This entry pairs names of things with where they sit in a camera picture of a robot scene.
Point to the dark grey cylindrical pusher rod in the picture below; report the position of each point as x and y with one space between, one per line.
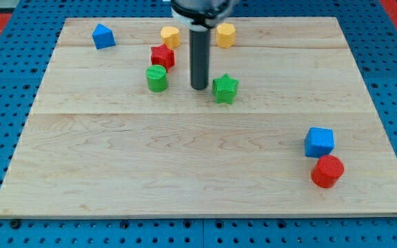
199 59

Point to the green star block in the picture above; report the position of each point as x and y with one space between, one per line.
224 89

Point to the red star block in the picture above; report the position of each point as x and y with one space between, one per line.
162 55

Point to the blue cube block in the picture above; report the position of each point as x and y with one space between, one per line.
319 142

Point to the yellow hexagon block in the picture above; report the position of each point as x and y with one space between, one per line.
225 35

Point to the yellow heart block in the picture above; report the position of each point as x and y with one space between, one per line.
170 36

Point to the green cylinder block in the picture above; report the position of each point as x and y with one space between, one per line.
156 76

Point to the blue pentagon block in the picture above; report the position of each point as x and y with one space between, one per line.
103 37

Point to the wooden board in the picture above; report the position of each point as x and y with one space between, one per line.
98 144

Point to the red cylinder block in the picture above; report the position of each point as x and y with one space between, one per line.
327 171

